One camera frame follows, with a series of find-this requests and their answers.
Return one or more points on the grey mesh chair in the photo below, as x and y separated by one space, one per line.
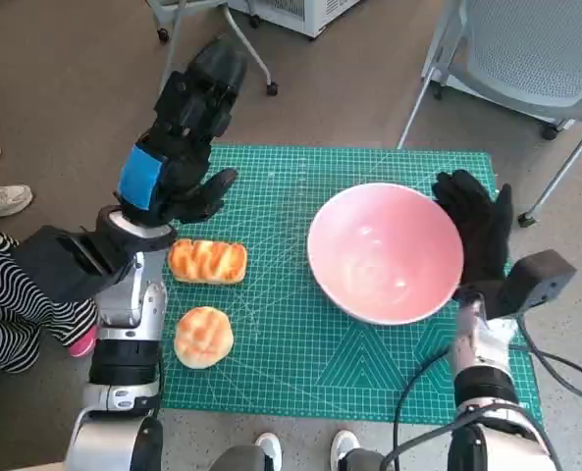
531 49

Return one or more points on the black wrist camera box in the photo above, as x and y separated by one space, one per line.
50 260
536 279

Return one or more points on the person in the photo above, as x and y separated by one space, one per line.
15 304

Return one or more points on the pink bowl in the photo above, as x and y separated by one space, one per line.
384 255

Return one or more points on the dark grey leg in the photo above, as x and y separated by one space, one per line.
239 458
364 461

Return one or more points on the oblong toy bread loaf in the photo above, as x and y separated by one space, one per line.
207 260

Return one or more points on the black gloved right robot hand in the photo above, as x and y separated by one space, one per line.
484 235

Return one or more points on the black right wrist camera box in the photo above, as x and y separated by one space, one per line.
536 279

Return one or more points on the white foot tip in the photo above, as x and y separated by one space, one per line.
344 446
269 449

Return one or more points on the white appliance with vent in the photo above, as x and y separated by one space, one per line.
315 15

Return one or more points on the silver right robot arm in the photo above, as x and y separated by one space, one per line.
487 343

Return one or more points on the round toy bread bun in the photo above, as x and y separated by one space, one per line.
202 338

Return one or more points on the green cutting mat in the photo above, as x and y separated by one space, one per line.
280 319

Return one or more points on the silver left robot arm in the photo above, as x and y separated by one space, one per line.
123 304

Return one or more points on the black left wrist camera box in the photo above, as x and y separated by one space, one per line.
50 260

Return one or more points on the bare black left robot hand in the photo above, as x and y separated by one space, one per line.
187 122

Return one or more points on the person's pink shoe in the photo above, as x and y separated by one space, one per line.
82 343

